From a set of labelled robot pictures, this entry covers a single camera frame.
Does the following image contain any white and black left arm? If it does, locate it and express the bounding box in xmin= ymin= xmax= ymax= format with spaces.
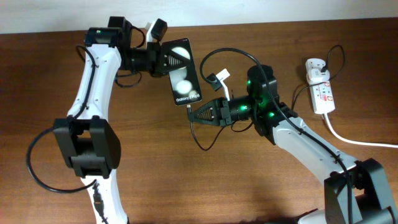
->
xmin=53 ymin=16 xmax=192 ymax=223

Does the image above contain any black and cream flip phone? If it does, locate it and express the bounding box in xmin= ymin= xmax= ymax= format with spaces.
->
xmin=162 ymin=38 xmax=202 ymax=106

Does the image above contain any white power strip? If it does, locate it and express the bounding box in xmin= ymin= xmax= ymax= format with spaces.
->
xmin=305 ymin=58 xmax=335 ymax=114

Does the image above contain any black USB charging cable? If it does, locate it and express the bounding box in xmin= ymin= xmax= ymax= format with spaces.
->
xmin=186 ymin=44 xmax=346 ymax=152

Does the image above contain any white USB charger plug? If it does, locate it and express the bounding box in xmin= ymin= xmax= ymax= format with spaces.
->
xmin=306 ymin=68 xmax=330 ymax=85

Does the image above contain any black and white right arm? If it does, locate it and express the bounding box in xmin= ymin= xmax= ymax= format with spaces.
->
xmin=187 ymin=65 xmax=397 ymax=223

